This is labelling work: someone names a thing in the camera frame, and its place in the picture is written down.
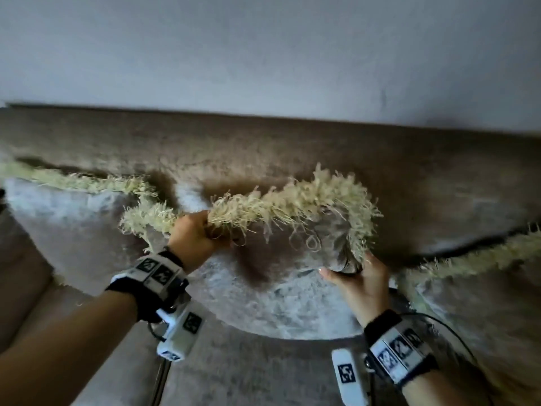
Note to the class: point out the person's right hand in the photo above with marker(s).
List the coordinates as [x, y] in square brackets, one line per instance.
[367, 291]

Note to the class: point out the person's left hand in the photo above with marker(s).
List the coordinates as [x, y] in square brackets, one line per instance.
[191, 238]

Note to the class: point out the person's right thumb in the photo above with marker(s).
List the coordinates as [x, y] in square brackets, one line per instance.
[336, 278]

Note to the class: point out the person's left fingers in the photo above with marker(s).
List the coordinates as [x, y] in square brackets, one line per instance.
[214, 242]

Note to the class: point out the grey cushion with cream fringe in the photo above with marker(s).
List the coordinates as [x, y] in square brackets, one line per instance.
[486, 308]
[270, 291]

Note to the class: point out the person's right forearm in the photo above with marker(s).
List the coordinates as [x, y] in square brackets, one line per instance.
[435, 391]

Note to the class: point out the person's left forearm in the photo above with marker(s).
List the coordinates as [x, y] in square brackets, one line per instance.
[63, 355]

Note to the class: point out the black left wristband with markers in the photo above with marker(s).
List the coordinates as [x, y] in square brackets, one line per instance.
[152, 276]

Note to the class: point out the black wristband with markers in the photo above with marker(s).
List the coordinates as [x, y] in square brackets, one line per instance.
[152, 276]
[399, 348]

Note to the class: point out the black right wristband with markers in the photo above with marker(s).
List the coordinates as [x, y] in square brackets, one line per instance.
[399, 348]

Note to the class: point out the brown fabric sofa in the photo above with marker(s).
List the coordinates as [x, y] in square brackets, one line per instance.
[422, 177]

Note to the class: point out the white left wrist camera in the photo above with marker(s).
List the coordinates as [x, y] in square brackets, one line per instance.
[184, 329]

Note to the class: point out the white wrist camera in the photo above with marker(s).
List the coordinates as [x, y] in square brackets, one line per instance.
[348, 376]
[184, 329]

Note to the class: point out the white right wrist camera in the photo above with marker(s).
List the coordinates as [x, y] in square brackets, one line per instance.
[348, 376]

